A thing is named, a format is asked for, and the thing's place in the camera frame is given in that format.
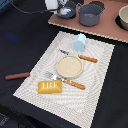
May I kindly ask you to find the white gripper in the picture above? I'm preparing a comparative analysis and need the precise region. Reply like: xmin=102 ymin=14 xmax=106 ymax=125
xmin=44 ymin=0 xmax=68 ymax=11

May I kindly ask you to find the white and blue toy fish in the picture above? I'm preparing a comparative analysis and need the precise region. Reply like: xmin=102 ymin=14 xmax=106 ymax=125
xmin=60 ymin=8 xmax=72 ymax=16

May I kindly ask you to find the light blue milk carton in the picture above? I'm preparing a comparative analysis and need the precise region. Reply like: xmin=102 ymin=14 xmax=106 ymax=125
xmin=74 ymin=33 xmax=86 ymax=51

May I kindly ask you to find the small grey saucepan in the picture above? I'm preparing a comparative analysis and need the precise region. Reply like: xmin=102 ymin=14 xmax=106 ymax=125
xmin=57 ymin=0 xmax=76 ymax=19

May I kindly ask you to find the large grey pot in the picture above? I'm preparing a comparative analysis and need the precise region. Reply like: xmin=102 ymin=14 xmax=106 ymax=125
xmin=77 ymin=3 xmax=105 ymax=26

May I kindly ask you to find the brown wooden board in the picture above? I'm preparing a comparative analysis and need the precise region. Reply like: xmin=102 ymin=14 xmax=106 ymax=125
xmin=48 ymin=0 xmax=128 ymax=43

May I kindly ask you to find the round beige plate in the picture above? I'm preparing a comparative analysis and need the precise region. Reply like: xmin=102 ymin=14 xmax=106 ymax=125
xmin=56 ymin=55 xmax=83 ymax=78

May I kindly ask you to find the beige bowl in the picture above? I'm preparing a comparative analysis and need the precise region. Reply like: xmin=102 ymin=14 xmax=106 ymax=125
xmin=119 ymin=5 xmax=128 ymax=30

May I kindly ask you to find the brown toy sausage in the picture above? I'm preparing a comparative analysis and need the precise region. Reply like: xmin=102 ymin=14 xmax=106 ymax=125
xmin=5 ymin=72 xmax=30 ymax=80

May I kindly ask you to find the white woven placemat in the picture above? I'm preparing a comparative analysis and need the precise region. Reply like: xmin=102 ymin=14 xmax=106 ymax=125
xmin=14 ymin=31 xmax=114 ymax=128

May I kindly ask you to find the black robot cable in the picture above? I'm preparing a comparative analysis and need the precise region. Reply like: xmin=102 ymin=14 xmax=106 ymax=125
xmin=9 ymin=0 xmax=58 ymax=16

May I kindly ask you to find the fork with wooden handle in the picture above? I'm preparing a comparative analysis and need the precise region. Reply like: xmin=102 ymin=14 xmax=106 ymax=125
xmin=45 ymin=72 xmax=86 ymax=89

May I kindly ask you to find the knife with wooden handle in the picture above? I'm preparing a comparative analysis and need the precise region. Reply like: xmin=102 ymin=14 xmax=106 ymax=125
xmin=59 ymin=49 xmax=98 ymax=63

